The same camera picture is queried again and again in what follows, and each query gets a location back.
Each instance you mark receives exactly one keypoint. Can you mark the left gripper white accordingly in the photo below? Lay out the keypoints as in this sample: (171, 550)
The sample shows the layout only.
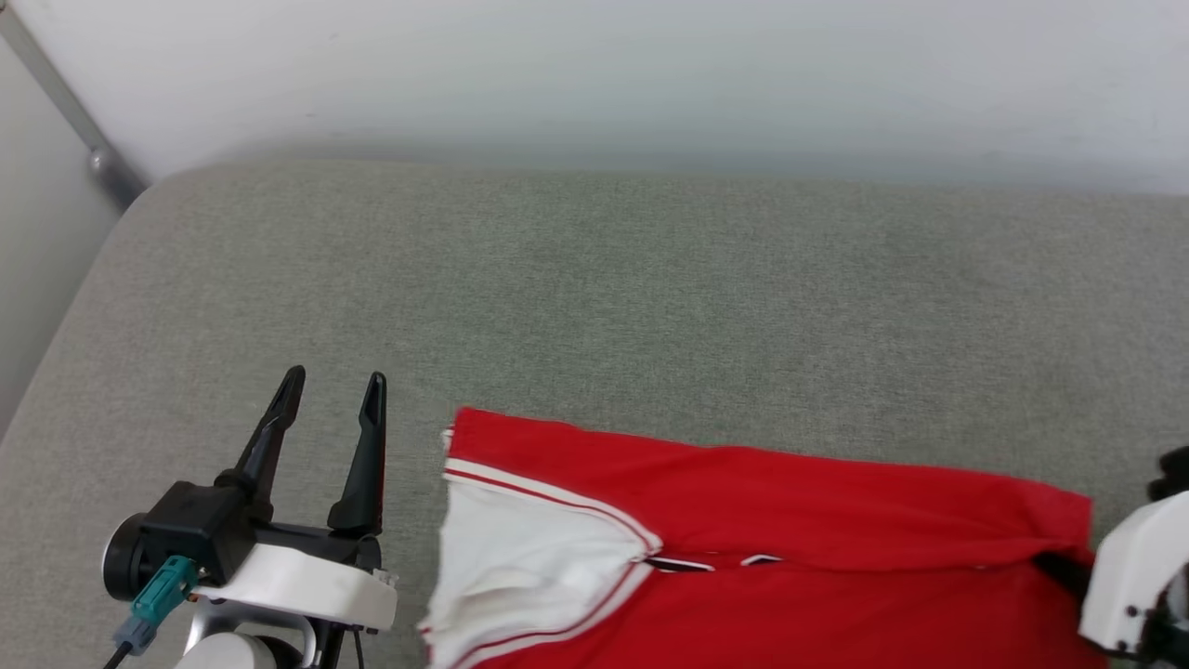
(316, 581)

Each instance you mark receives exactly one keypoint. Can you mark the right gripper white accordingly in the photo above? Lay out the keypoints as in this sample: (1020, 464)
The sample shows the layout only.
(1129, 576)

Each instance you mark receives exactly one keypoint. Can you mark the red and white basketball jersey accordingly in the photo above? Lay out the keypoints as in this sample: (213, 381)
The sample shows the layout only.
(790, 502)

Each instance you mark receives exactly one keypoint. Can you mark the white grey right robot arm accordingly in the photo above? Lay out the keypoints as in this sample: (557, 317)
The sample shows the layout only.
(1170, 632)

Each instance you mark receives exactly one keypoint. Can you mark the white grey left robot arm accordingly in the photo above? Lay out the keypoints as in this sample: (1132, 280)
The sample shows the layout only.
(232, 655)

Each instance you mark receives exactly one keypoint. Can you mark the black round wrist motor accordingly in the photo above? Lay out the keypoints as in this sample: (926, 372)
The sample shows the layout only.
(121, 557)

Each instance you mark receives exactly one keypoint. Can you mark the grey fabric sofa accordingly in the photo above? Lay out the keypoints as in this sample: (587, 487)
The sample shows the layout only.
(594, 297)

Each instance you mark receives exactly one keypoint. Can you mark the grey metal pole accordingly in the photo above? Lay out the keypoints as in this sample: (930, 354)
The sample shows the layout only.
(102, 163)

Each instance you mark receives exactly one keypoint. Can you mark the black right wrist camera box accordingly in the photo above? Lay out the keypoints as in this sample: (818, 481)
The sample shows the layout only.
(1172, 474)

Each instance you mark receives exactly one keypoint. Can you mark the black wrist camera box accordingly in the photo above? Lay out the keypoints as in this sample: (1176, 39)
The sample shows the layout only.
(1172, 474)
(200, 530)

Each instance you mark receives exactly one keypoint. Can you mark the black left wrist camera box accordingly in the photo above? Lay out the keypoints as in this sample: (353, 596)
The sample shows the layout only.
(200, 530)

